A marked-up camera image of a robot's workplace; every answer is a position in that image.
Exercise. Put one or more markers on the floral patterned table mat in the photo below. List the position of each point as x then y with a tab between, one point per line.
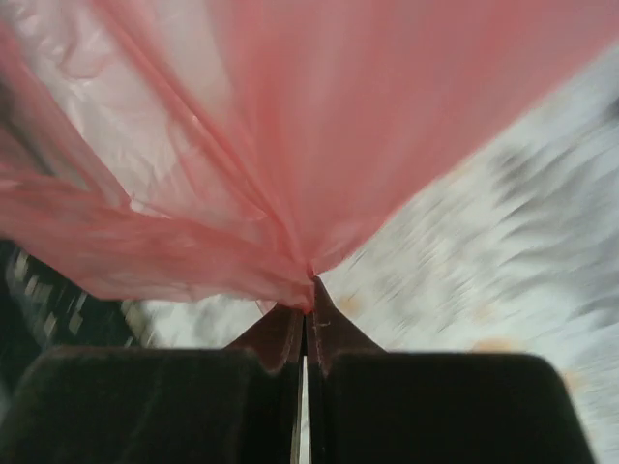
515	249

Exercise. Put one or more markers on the red plastic trash bag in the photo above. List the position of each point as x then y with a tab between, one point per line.
173	150

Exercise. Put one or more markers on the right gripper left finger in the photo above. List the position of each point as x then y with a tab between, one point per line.
238	404

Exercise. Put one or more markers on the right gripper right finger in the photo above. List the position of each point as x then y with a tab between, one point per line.
369	405

